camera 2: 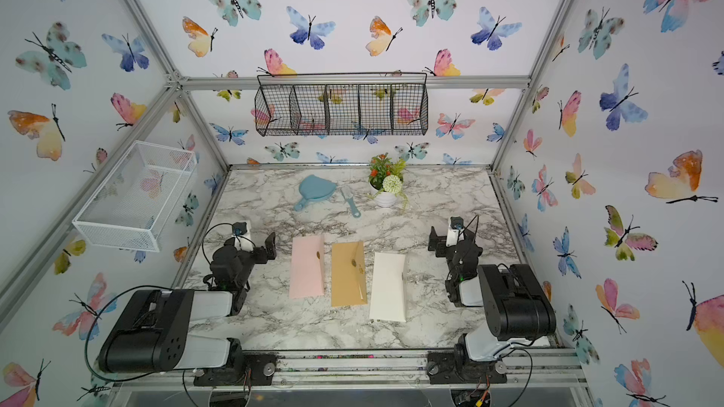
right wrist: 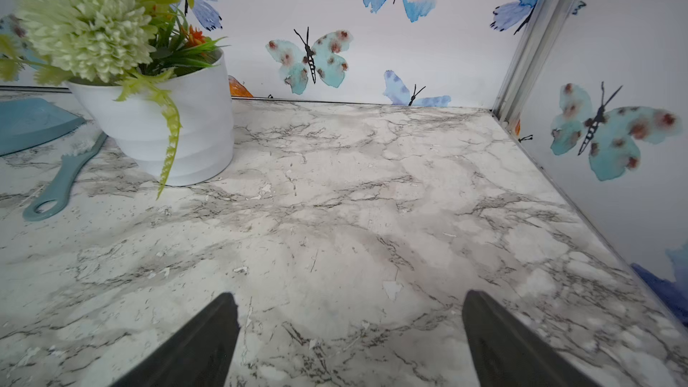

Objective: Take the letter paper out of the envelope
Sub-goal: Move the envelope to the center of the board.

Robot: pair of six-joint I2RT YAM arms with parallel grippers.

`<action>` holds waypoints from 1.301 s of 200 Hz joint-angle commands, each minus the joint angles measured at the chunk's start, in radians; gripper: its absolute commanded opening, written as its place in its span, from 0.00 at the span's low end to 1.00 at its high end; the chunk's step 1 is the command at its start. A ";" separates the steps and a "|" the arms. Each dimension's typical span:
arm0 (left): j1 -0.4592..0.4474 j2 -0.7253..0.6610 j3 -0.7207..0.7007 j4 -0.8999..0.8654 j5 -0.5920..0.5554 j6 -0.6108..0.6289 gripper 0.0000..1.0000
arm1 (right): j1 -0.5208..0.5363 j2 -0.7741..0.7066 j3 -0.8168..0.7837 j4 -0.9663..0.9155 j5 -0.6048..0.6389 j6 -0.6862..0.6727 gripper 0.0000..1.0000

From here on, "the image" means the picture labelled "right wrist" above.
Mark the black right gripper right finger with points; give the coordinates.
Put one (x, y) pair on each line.
(507, 353)

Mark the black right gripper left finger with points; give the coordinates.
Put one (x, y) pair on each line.
(199, 354)

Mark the teal plastic dustpan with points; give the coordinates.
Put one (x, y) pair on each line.
(31, 122)

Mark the white pot with artificial plant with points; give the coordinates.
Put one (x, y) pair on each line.
(136, 47)

